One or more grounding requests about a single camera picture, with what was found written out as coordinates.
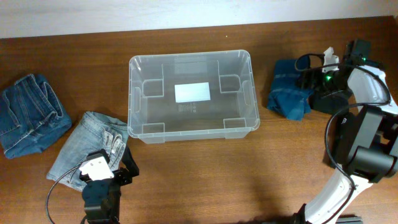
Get dark blue folded jeans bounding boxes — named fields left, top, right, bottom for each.
left=1, top=74, right=72, bottom=159

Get white label in container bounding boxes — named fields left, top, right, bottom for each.
left=175, top=82, right=211, bottom=103

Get large black garment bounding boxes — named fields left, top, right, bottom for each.
left=328, top=112, right=354, bottom=162

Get clear plastic storage container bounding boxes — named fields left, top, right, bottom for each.
left=127, top=50, right=260, bottom=144

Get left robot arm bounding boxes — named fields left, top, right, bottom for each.
left=79, top=147, right=139, bottom=223

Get small black garment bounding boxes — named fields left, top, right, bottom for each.
left=309, top=90, right=353, bottom=114

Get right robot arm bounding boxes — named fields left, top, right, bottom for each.
left=290, top=39, right=397, bottom=223

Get light blue jeans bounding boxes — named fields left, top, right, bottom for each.
left=46, top=111, right=129, bottom=192

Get teal blue garment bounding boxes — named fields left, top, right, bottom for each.
left=267, top=59, right=313, bottom=121

